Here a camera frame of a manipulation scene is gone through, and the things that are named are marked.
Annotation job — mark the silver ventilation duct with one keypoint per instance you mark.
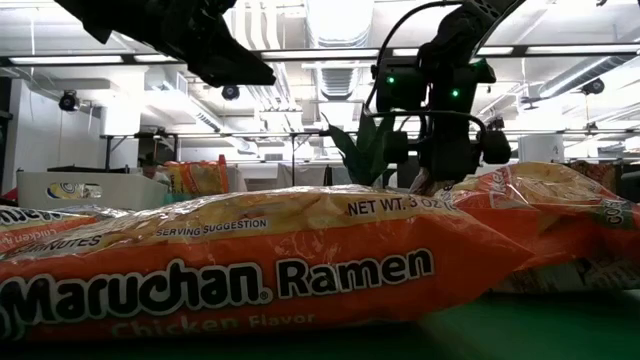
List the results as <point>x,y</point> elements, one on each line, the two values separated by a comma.
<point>340,80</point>

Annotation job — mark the green snake plant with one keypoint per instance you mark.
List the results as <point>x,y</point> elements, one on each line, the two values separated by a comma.
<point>367,155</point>

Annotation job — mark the blue Maruchan noodle packet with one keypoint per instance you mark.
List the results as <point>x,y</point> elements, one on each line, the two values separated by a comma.
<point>75,190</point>

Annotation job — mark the orange patterned tapestry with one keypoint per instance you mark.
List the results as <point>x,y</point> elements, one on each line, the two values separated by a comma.
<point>595,175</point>

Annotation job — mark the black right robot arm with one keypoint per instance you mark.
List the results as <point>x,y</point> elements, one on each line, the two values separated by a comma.
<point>465,30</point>

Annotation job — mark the black ceiling spotlight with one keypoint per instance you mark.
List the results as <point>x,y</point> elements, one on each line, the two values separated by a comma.
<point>593,86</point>
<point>495,122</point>
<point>68,101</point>
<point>230,92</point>

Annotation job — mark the overhead LED light bar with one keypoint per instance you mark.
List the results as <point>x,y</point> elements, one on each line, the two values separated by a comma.
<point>320,53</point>

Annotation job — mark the person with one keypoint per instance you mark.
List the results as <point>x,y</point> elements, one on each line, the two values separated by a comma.
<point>152,172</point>

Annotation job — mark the orange Maruchan noodle packet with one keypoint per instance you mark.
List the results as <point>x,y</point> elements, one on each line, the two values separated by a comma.
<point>250,280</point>
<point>40,230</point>
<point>197,177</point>
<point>550,225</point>

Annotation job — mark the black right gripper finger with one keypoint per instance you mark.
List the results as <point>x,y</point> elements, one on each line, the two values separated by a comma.
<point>460,165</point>
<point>434,165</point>

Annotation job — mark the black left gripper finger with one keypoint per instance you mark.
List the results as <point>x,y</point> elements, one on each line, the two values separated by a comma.
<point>230,65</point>

